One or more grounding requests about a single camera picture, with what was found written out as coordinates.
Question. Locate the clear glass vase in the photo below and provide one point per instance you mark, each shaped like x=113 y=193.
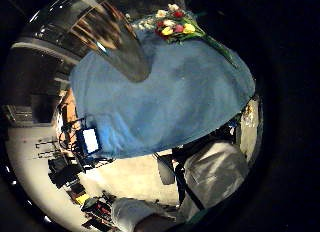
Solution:
x=110 y=35

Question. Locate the monitor with bright screen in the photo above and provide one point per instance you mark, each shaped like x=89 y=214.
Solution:
x=90 y=140

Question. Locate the the person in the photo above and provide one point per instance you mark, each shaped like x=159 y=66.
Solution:
x=213 y=175

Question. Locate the mixed colour flower bouquet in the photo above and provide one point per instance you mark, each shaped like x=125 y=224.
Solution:
x=176 y=27

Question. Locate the black equipment on stand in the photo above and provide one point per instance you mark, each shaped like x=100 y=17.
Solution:
x=61 y=172

